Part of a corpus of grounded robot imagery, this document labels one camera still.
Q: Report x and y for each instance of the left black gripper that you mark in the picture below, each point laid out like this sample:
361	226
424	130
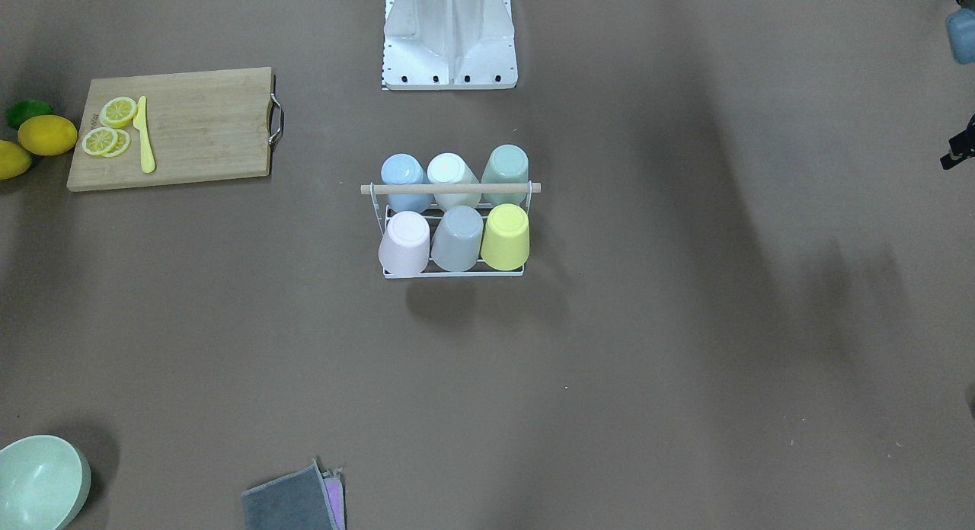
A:
961	147

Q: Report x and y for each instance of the green plastic cup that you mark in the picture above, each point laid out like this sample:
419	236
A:
507	164

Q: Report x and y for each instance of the pink plastic cup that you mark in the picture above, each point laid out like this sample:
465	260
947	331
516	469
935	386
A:
404	249

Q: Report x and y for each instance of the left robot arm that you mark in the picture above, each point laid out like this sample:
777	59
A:
960	33

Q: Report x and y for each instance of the yellow plastic cup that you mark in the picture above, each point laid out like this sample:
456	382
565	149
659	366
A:
506	239

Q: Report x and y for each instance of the grey plastic cup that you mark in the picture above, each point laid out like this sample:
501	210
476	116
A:
457	239

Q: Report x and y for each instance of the white plastic cup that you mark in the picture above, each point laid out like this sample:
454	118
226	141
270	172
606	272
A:
450	168

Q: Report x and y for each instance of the light blue plastic cup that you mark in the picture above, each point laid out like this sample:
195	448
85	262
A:
405	169

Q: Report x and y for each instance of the grey folded cloth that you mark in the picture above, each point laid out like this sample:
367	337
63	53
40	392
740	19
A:
307	499

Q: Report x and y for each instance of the wooden cutting board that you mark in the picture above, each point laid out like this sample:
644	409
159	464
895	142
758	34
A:
203	127

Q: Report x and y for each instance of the yellow plastic knife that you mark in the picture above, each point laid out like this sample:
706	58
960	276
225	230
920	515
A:
141	123

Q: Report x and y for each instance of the lemon slice upper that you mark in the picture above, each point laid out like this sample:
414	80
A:
118	112

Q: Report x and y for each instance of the lemon slice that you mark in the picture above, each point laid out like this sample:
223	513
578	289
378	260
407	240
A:
106	142
118	112

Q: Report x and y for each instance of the lemon slice lower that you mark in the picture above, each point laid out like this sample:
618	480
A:
106	142

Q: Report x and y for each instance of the whole yellow lemon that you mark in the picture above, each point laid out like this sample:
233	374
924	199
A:
47	135

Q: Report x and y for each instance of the green lime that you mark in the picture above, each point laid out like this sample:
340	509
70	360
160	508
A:
18	113

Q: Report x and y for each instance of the light green bowl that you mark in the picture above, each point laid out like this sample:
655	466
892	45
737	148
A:
45	482

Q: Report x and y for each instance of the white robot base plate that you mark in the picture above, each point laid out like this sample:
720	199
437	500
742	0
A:
448	45

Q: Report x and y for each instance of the white wire cup holder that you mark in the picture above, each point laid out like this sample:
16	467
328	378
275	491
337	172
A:
378	197

